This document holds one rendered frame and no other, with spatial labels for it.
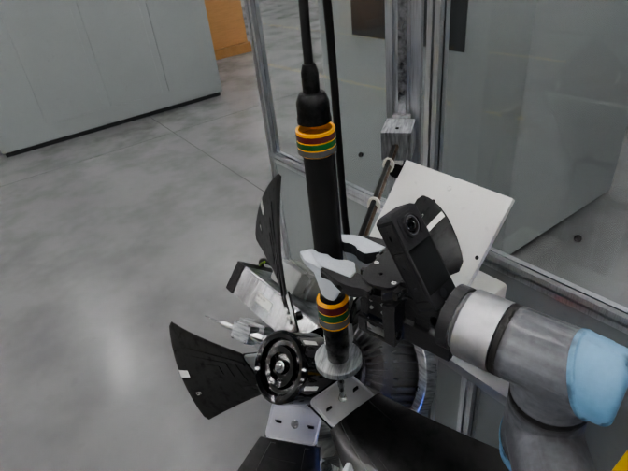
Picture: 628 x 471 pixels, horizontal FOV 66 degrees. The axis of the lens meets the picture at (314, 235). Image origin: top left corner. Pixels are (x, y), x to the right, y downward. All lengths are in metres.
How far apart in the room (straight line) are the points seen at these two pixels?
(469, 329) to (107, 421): 2.19
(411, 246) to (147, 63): 5.81
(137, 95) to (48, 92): 0.93
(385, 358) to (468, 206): 0.33
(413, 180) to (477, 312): 0.60
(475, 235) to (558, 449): 0.51
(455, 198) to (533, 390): 0.57
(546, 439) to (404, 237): 0.23
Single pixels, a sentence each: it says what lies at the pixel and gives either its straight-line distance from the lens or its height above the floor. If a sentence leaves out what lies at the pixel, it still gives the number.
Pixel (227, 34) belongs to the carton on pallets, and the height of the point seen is 0.33.
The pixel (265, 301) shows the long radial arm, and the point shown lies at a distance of 1.10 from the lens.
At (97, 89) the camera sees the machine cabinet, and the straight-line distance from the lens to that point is 6.11.
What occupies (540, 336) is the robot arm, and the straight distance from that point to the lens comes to 0.49.
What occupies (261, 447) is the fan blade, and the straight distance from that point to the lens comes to 0.89.
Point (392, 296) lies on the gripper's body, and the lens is 0.54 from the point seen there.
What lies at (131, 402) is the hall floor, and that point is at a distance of 2.58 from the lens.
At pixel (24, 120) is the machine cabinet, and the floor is 0.33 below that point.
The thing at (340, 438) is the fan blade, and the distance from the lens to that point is 0.77.
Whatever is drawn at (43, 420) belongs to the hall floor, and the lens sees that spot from 2.72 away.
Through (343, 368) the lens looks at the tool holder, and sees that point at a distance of 0.72.
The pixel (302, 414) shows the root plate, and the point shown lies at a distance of 0.88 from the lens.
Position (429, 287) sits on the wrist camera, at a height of 1.49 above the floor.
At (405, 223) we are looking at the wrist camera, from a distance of 0.51.
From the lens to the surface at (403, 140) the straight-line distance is 1.15.
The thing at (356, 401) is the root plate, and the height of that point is 1.18.
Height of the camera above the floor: 1.83
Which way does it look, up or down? 33 degrees down
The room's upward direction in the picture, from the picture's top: 7 degrees counter-clockwise
